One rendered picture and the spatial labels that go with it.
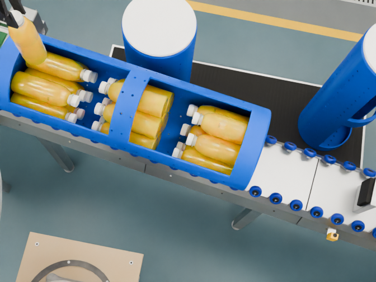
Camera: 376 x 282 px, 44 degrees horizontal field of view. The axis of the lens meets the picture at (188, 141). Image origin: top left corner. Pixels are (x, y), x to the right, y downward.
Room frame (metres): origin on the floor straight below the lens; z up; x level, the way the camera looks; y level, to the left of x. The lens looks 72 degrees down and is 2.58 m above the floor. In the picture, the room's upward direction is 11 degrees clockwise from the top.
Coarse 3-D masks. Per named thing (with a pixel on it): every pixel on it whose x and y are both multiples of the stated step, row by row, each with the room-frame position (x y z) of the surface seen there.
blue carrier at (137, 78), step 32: (0, 64) 0.56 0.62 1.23; (96, 64) 0.70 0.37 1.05; (128, 64) 0.66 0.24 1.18; (0, 96) 0.48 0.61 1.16; (96, 96) 0.61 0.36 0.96; (128, 96) 0.53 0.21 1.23; (192, 96) 0.65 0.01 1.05; (224, 96) 0.61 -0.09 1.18; (64, 128) 0.43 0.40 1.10; (128, 128) 0.44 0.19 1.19; (256, 128) 0.51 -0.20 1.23; (160, 160) 0.38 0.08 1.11; (256, 160) 0.41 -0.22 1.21
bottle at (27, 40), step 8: (24, 24) 0.60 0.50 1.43; (32, 24) 0.62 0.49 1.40; (16, 32) 0.58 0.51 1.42; (24, 32) 0.58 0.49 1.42; (32, 32) 0.60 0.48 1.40; (16, 40) 0.57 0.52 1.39; (24, 40) 0.57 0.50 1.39; (32, 40) 0.59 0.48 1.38; (40, 40) 0.61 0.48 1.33; (24, 48) 0.57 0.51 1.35; (32, 48) 0.58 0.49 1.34; (40, 48) 0.60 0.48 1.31; (24, 56) 0.57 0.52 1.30; (32, 56) 0.57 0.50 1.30; (40, 56) 0.59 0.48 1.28; (32, 64) 0.57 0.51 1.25
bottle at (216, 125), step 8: (200, 120) 0.52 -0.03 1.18; (208, 120) 0.52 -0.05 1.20; (216, 120) 0.52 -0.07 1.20; (224, 120) 0.52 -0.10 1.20; (232, 120) 0.53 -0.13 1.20; (208, 128) 0.49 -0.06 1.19; (216, 128) 0.50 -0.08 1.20; (224, 128) 0.50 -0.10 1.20; (232, 128) 0.50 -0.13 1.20; (240, 128) 0.51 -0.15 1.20; (216, 136) 0.48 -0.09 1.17; (224, 136) 0.48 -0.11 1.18; (232, 136) 0.48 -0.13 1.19; (240, 136) 0.48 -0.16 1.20; (240, 144) 0.47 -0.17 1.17
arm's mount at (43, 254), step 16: (32, 240) 0.07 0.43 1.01; (48, 240) 0.08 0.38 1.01; (64, 240) 0.09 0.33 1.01; (32, 256) 0.02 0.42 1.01; (48, 256) 0.03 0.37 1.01; (64, 256) 0.04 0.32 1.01; (80, 256) 0.05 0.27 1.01; (96, 256) 0.06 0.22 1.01; (112, 256) 0.07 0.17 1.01; (128, 256) 0.07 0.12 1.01; (32, 272) -0.03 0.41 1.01; (48, 272) -0.02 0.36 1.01; (64, 272) -0.01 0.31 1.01; (80, 272) 0.00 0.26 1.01; (96, 272) 0.01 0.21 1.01; (112, 272) 0.02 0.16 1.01; (128, 272) 0.03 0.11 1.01
